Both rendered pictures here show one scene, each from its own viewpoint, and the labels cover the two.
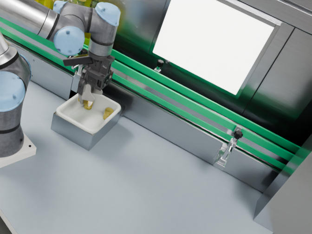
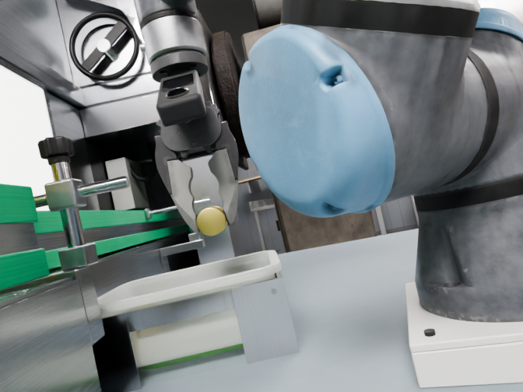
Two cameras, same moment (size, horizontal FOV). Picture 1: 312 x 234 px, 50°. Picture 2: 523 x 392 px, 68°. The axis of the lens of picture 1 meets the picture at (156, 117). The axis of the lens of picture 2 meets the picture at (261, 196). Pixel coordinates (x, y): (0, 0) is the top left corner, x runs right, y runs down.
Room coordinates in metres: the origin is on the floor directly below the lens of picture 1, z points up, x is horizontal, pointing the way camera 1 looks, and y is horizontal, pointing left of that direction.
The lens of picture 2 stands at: (0.98, 0.74, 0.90)
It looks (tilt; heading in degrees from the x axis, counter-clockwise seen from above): 2 degrees up; 259
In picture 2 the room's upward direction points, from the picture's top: 13 degrees counter-clockwise
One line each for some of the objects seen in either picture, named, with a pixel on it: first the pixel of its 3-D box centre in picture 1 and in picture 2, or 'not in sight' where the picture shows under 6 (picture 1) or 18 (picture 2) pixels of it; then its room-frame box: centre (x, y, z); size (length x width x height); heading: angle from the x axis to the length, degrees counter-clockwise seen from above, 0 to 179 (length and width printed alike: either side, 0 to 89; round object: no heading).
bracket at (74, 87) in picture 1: (82, 80); (43, 313); (1.13, 0.34, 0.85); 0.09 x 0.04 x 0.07; 170
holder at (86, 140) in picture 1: (91, 114); (177, 321); (1.02, 0.24, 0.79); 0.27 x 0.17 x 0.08; 170
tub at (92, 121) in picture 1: (88, 116); (197, 309); (0.99, 0.24, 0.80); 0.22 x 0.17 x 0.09; 170
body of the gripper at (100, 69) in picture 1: (97, 68); (190, 111); (0.95, 0.24, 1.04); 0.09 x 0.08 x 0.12; 81
